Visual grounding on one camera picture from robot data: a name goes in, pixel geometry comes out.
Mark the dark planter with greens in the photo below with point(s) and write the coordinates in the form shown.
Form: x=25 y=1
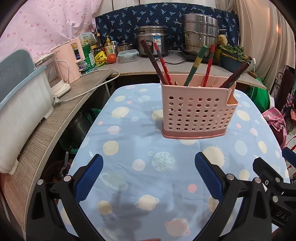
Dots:
x=232 y=57

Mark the blue planet-print tablecloth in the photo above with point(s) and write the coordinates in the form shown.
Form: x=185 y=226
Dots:
x=149 y=186

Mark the white blue dish rack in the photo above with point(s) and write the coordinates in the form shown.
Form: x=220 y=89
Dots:
x=26 y=99

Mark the dark red chopstick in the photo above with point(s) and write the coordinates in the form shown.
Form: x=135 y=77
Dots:
x=153 y=61
x=224 y=84

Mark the red tomato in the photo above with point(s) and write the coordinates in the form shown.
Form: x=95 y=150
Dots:
x=111 y=58

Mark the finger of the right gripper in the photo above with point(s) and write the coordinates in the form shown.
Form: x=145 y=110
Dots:
x=289 y=156
x=265 y=172

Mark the stainless steel steamer pot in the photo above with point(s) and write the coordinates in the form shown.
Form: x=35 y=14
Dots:
x=199 y=30

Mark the pink dotted cloth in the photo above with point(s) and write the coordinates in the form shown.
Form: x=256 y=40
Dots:
x=39 y=26

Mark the navy floral backdrop cloth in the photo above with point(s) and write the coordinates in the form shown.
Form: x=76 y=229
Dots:
x=123 y=24

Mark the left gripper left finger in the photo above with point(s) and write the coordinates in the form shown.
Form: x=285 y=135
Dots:
x=44 y=220

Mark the green bag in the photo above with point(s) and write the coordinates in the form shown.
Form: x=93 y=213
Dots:
x=259 y=96

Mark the pink electric kettle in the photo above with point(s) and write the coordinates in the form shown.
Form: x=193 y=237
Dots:
x=69 y=54

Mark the bright red chopstick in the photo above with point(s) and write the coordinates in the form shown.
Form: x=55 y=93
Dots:
x=163 y=63
x=210 y=61

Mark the green box package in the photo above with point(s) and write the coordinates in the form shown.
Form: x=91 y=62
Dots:
x=88 y=63

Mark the beige curtain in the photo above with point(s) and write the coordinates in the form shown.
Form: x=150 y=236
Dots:
x=264 y=35

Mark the clear food storage container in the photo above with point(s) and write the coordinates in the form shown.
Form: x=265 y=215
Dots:
x=128 y=56

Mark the pink floral cloth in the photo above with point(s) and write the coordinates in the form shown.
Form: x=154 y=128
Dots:
x=276 y=122

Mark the yellow oil bottle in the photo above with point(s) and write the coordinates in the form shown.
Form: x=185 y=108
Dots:
x=109 y=47

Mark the pink perforated utensil basket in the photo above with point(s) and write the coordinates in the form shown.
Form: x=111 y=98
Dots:
x=197 y=112

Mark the silver rice cooker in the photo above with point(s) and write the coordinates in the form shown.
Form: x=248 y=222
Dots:
x=153 y=34

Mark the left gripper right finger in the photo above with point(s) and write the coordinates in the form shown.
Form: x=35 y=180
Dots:
x=253 y=221

